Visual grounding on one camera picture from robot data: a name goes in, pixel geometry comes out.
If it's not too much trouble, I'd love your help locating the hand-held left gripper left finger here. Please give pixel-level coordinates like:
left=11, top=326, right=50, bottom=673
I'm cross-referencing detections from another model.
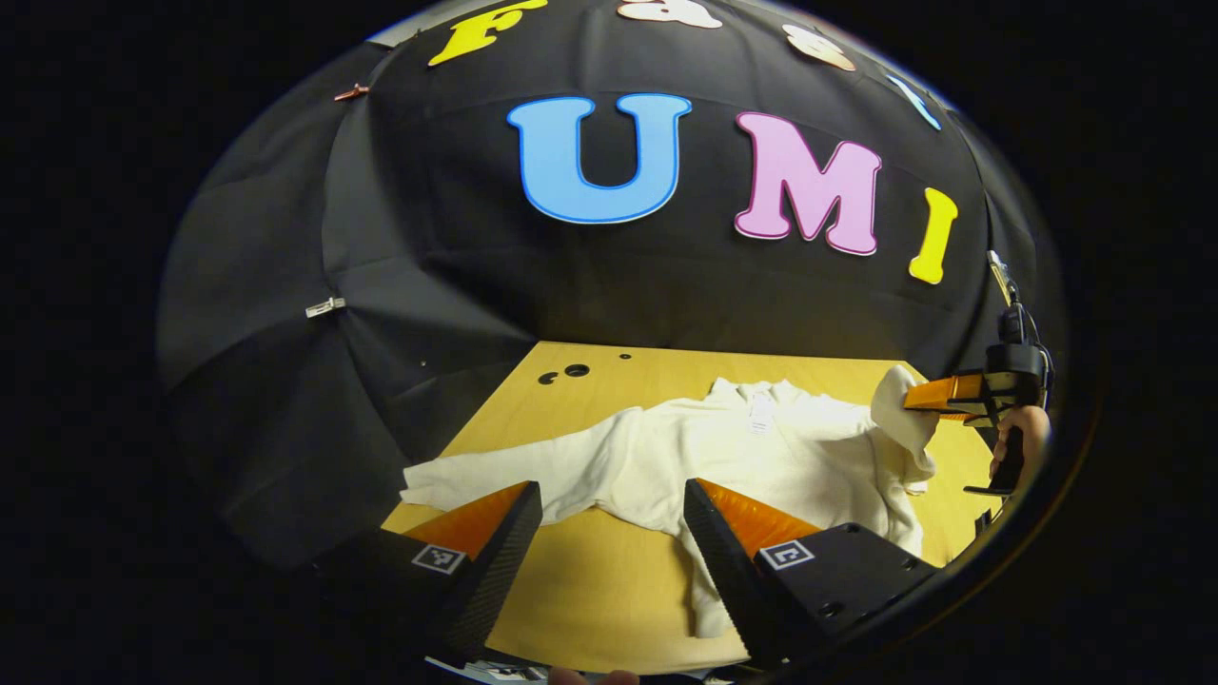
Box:
left=309, top=480, right=544, bottom=667

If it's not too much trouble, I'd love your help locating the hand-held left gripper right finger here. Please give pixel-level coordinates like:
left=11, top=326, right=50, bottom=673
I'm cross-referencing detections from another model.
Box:
left=683, top=478, right=945, bottom=672

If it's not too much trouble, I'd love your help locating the cream sweatshirt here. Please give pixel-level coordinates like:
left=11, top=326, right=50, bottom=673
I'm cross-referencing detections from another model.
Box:
left=400, top=365, right=943, bottom=640

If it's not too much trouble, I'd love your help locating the black backdrop cloth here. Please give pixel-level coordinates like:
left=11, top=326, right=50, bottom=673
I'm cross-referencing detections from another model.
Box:
left=157, top=0, right=1065, bottom=572

